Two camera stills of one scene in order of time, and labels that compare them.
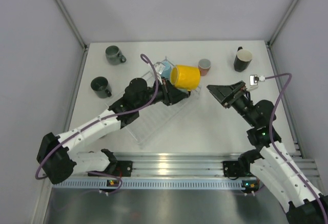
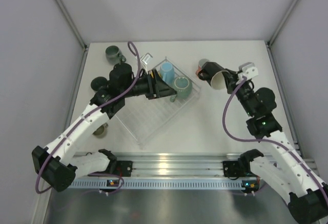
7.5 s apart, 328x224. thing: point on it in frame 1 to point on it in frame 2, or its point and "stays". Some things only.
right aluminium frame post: [269, 43] stays
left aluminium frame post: [73, 24] stays
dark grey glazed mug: [114, 56] stays
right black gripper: [228, 95] to [231, 80]
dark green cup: [99, 84] stays
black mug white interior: [243, 58] to [213, 73]
